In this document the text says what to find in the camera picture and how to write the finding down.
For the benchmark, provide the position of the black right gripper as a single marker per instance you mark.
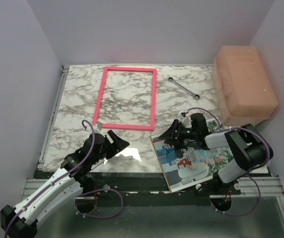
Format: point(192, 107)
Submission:
point(173, 138)

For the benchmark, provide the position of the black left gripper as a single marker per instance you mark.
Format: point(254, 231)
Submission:
point(118, 145)

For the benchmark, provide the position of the printed photo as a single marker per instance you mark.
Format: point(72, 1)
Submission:
point(183, 168)

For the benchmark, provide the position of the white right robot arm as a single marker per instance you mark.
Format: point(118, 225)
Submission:
point(250, 151)

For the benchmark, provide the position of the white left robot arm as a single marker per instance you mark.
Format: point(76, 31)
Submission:
point(70, 180)

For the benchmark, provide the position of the silver ratchet wrench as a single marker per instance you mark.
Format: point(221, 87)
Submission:
point(194, 95)

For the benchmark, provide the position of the translucent orange plastic box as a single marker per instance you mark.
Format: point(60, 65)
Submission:
point(243, 91)

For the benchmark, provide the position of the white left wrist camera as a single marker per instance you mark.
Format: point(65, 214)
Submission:
point(98, 126)

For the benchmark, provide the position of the aluminium extrusion rail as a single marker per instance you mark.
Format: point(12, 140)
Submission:
point(31, 186)

